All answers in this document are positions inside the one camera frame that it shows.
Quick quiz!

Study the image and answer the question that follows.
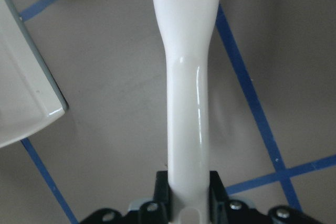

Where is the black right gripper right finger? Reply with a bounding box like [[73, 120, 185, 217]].
[[209, 171, 320, 224]]

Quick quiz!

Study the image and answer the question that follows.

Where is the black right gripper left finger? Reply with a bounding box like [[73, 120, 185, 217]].
[[81, 171, 170, 224]]

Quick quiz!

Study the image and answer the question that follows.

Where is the white plastic dustpan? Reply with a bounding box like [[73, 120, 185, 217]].
[[1, 0, 68, 147]]

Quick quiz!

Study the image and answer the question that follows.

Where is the white hand brush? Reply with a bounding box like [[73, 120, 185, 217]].
[[153, 0, 219, 223]]

